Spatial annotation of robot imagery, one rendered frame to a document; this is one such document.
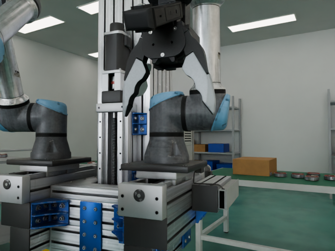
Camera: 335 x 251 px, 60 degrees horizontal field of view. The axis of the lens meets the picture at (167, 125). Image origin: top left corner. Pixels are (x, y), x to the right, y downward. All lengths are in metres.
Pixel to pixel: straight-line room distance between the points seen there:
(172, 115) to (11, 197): 0.60
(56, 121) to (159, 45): 0.80
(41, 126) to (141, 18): 0.88
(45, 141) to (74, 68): 6.98
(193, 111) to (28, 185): 0.60
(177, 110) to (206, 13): 0.31
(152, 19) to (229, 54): 6.88
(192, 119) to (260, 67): 6.11
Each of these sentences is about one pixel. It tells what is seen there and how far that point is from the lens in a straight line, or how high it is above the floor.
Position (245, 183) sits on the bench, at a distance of 2.61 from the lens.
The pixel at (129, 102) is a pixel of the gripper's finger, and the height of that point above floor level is 1.17.
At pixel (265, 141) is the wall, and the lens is 6.78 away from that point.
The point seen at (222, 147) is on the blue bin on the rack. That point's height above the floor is 0.89.
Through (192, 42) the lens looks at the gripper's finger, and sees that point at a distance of 0.44.
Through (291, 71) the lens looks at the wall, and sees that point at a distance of 6.83.
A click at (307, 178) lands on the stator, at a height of 0.77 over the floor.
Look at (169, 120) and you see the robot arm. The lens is 0.92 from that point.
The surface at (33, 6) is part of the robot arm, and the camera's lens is 1.06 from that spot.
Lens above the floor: 1.12
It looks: 2 degrees up
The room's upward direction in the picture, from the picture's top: straight up
